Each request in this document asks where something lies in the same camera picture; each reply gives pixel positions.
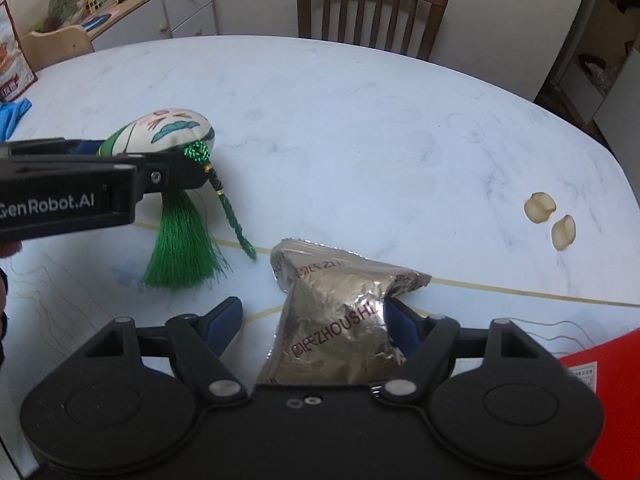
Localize two small beige pieces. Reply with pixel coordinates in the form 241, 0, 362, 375
524, 192, 557, 224

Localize red cardboard box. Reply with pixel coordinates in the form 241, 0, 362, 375
557, 327, 640, 480

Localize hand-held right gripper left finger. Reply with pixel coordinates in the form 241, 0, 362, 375
85, 296, 248, 404

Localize gold foil packet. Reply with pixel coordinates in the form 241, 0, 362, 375
255, 238, 432, 387

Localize beige shell piece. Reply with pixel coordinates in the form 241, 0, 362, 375
551, 215, 578, 251

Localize grey drawer cabinet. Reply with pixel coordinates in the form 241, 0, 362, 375
87, 0, 221, 53

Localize white open shelf cabinet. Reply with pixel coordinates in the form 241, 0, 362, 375
535, 0, 640, 131

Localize blue cloth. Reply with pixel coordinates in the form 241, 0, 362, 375
0, 99, 33, 141

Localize printed snack bag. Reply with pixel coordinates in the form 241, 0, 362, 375
0, 0, 40, 103

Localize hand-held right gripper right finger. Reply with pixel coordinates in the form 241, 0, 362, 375
372, 298, 555, 404

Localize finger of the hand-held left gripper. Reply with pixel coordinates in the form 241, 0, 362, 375
135, 152, 215, 196
65, 139, 108, 157

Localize potted green plant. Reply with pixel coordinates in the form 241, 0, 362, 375
42, 0, 86, 31

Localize embroidered sachet with green tassel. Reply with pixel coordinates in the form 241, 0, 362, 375
97, 106, 258, 291

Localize small wooden child chair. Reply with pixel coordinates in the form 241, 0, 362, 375
20, 24, 96, 72

